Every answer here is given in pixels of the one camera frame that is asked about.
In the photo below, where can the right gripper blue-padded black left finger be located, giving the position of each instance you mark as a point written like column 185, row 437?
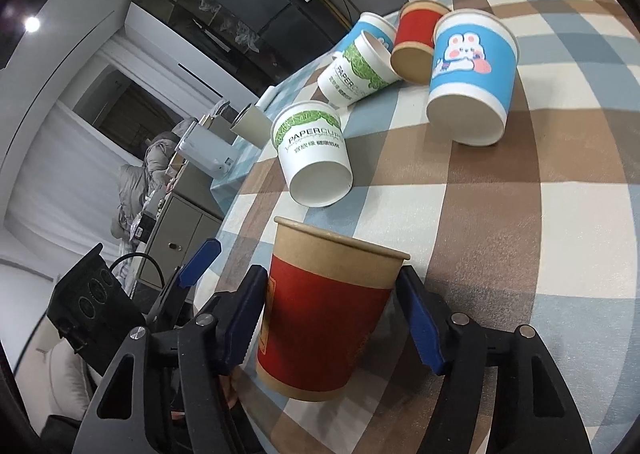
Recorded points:
column 162, row 392

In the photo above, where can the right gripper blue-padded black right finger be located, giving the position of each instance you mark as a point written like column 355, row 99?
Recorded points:
column 534, row 411

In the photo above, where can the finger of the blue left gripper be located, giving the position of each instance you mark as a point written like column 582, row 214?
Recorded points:
column 192, row 271

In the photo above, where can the large red kraft paper cup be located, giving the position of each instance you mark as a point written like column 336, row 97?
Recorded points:
column 326, row 293

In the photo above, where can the grey-green tumbler cup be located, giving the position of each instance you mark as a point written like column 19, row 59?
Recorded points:
column 252, row 125

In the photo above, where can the white green paper cup front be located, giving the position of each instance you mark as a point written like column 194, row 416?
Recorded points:
column 312, row 151

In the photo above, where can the white green paper cup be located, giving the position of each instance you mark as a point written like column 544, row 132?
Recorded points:
column 361, row 70
column 312, row 151

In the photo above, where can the white green paper cup rear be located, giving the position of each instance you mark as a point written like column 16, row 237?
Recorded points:
column 361, row 70

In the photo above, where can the blue white paper cup rear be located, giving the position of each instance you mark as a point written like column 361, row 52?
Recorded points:
column 378, row 26

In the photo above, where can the small red kraft paper cup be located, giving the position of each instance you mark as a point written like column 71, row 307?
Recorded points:
column 413, row 52

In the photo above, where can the blue bunny paper cup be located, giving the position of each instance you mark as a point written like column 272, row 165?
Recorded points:
column 473, row 75

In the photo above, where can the person's left hand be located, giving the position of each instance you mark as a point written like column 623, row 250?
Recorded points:
column 227, row 383

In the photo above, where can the grey side cabinet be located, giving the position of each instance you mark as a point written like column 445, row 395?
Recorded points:
column 188, row 216

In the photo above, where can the pile of grey jackets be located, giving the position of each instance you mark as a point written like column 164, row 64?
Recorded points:
column 135, row 183

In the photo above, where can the white curtain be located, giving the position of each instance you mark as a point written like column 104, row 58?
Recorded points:
column 65, row 196

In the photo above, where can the dark glass display cabinet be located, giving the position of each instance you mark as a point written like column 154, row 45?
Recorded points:
column 222, row 38

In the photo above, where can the black refrigerator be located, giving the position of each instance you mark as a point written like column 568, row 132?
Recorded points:
column 295, row 28

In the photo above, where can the checkered tablecloth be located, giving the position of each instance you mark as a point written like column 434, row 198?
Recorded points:
column 541, row 228

